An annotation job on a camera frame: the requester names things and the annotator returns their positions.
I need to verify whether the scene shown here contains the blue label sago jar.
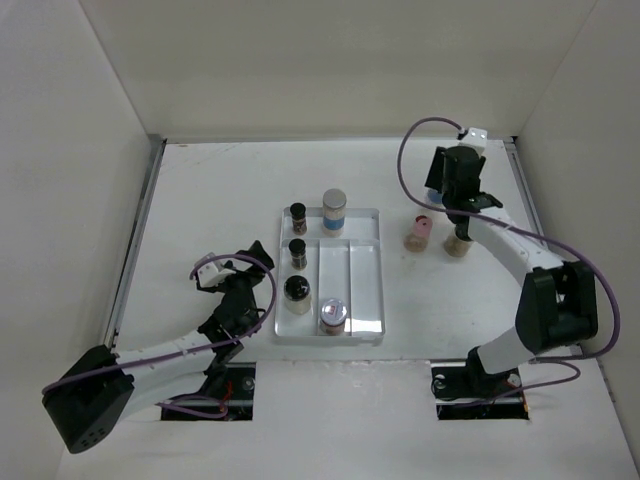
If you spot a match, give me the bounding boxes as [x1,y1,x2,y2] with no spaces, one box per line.
[424,188,443,208]

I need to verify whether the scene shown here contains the white lid orange label jar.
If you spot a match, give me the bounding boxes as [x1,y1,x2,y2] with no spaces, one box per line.
[319,298,348,336]

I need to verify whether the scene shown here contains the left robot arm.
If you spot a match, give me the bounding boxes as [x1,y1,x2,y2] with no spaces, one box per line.
[42,241,276,454]

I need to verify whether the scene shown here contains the black knob cap grinder bottle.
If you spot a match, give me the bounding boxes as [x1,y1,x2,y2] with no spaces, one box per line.
[283,275,312,315]

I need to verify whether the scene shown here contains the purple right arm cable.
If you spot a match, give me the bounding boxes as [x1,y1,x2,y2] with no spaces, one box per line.
[397,117,622,409]

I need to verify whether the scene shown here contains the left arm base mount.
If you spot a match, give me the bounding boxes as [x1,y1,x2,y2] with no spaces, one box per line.
[160,362,257,422]

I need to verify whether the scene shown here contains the right black knob grinder bottle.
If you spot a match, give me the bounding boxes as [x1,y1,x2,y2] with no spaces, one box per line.
[443,225,474,258]

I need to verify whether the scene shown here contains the small black cap spice bottle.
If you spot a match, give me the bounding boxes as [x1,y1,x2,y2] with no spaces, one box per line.
[289,202,307,236]

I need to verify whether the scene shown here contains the pink cap seasoning bottle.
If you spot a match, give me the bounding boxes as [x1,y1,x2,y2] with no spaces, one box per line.
[404,215,433,253]

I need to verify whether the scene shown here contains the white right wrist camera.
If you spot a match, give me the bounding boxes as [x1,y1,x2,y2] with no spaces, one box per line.
[457,127,488,155]

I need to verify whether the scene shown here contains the aluminium table edge rail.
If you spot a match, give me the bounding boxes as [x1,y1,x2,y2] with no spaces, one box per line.
[101,134,167,349]

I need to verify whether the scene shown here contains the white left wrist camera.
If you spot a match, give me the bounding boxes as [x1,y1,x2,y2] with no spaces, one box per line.
[190,255,234,288]

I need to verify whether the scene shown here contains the silver lid beige jar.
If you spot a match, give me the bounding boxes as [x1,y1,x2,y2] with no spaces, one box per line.
[322,188,347,237]

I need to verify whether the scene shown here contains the white plastic organizer tray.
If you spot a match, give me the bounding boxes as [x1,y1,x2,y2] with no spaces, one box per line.
[274,207,385,346]

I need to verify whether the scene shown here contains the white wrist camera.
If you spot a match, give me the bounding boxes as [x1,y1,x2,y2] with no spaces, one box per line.
[190,255,234,288]
[457,127,488,155]

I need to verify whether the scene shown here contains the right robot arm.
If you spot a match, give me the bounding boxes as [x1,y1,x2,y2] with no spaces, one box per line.
[426,144,598,401]

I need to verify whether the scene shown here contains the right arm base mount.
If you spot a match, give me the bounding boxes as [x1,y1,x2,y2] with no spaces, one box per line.
[431,353,529,421]

